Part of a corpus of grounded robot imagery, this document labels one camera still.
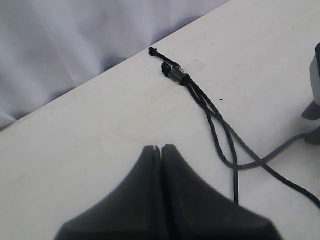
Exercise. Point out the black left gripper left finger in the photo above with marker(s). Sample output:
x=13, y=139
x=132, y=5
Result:
x=133, y=211

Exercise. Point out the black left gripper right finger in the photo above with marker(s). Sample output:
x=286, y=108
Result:
x=196, y=211

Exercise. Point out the white curtain backdrop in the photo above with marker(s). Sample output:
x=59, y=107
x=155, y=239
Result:
x=49, y=47

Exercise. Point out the clear adhesive tape strip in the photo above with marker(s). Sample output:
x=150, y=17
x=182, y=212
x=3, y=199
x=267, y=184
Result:
x=174, y=75

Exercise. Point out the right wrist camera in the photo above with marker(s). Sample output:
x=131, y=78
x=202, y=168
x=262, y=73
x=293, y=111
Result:
x=312, y=112

